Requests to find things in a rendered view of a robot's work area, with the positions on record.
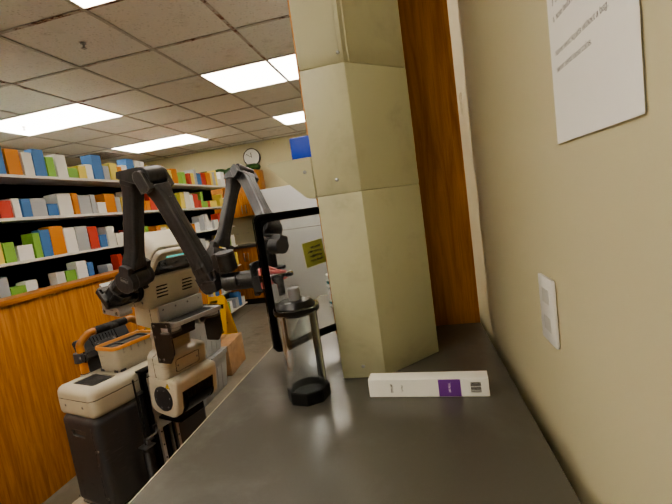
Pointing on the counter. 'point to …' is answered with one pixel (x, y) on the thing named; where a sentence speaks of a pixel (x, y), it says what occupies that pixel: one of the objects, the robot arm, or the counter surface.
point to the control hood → (297, 175)
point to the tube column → (347, 32)
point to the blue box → (300, 147)
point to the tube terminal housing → (370, 215)
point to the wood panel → (437, 158)
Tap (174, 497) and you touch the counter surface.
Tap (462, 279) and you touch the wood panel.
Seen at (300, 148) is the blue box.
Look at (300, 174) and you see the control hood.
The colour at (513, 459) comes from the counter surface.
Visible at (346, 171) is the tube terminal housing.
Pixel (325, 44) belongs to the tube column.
